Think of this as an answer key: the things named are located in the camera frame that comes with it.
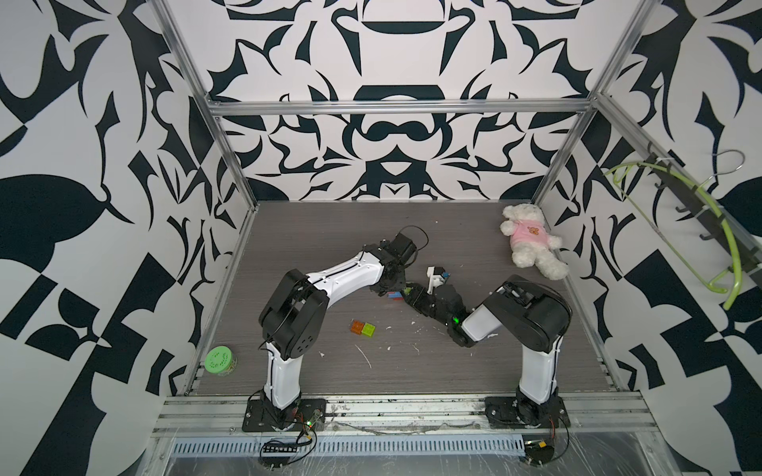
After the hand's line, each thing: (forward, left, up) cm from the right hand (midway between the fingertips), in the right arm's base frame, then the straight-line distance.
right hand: (398, 286), depth 92 cm
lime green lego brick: (-3, -3, +3) cm, 5 cm away
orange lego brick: (-12, +13, -3) cm, 18 cm away
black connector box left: (-43, +29, -4) cm, 52 cm away
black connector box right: (-41, -32, -7) cm, 52 cm away
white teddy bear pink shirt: (+14, -44, +2) cm, 46 cm away
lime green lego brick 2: (-12, +9, -3) cm, 16 cm away
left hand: (+2, +2, +2) cm, 3 cm away
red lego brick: (-4, 0, -1) cm, 4 cm away
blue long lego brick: (-3, +1, 0) cm, 3 cm away
